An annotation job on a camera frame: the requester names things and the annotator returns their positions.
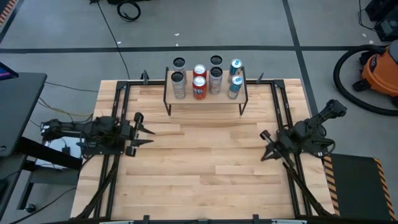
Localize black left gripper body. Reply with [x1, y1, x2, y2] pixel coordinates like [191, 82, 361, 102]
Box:
[119, 111, 146, 158]

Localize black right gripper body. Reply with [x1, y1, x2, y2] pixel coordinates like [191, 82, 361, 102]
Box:
[259, 129, 301, 170]

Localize white Celsius Tropical Vibe can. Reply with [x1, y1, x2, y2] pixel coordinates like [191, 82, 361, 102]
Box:
[170, 71, 187, 100]

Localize red Fanta strawberry can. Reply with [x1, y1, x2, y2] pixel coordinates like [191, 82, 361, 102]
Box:
[192, 63, 208, 80]
[192, 76, 208, 101]

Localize blue Red Bull can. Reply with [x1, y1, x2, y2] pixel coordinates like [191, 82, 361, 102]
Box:
[227, 75, 244, 100]
[228, 58, 244, 83]

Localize white Celsius Peach Vibe can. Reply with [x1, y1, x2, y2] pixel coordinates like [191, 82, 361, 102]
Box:
[208, 66, 224, 95]
[210, 55, 224, 71]

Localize wooden shelf with black legs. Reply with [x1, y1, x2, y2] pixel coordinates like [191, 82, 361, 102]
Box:
[163, 66, 249, 116]

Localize white power box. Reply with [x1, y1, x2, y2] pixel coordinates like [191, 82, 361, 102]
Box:
[35, 136, 86, 170]

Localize black mat with hazard stripes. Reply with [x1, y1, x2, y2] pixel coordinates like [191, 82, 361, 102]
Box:
[0, 0, 18, 26]
[323, 152, 397, 222]

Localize orange shop vacuum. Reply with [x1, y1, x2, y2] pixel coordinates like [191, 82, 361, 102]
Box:
[333, 44, 398, 116]
[353, 40, 398, 106]

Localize black desk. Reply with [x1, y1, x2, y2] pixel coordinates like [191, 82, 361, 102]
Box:
[0, 72, 83, 215]

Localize computer monitor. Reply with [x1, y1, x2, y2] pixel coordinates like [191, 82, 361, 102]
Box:
[0, 62, 19, 81]

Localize black equipment case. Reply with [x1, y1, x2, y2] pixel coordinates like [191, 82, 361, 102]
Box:
[374, 17, 398, 43]
[365, 0, 398, 22]

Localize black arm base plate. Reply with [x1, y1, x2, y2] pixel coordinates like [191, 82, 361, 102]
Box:
[292, 136, 335, 156]
[76, 141, 127, 156]

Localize black cable bundle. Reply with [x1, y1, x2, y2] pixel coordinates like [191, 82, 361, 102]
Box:
[76, 154, 121, 220]
[285, 154, 329, 218]

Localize black aluminium table frame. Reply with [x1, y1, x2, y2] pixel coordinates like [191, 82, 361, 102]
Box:
[93, 79, 313, 224]

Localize black floor cable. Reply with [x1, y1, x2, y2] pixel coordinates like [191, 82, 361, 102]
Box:
[45, 81, 100, 93]
[96, 1, 131, 80]

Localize yellow floor cable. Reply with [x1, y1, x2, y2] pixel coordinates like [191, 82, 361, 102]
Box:
[37, 96, 94, 118]

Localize coiled black cable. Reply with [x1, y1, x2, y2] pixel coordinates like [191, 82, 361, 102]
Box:
[116, 1, 142, 22]

